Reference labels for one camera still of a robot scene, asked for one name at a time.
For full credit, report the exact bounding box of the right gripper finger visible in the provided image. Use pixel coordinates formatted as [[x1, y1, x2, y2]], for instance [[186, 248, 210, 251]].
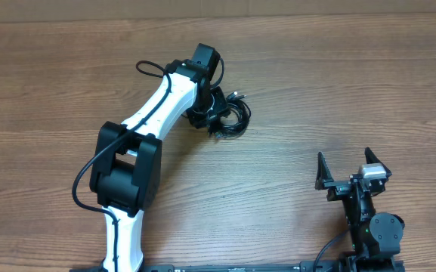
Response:
[[315, 152, 334, 190], [364, 147, 392, 178]]

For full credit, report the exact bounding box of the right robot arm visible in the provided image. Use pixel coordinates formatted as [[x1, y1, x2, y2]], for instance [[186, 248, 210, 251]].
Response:
[[311, 147, 405, 271]]

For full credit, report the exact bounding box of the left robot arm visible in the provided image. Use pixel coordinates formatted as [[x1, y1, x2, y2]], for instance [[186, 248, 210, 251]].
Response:
[[89, 44, 230, 271]]

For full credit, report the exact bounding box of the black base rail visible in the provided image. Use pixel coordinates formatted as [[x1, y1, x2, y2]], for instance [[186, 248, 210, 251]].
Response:
[[69, 261, 406, 272]]

